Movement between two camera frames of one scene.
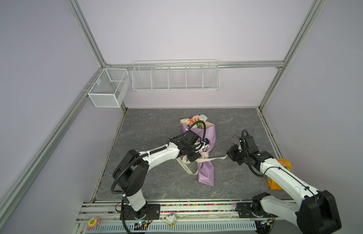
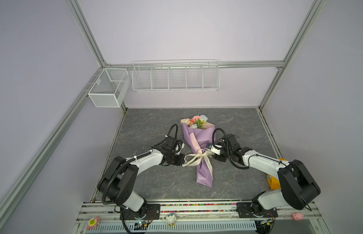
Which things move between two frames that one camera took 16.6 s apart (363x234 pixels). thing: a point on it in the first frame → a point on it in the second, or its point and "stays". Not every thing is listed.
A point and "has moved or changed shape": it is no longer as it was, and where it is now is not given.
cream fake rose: [185, 121] stays
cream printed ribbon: [192, 166] has moved or changed shape
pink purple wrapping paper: [206, 174] stays
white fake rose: [202, 117] stays
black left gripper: [194, 157] → [180, 161]
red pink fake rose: [192, 120] stays
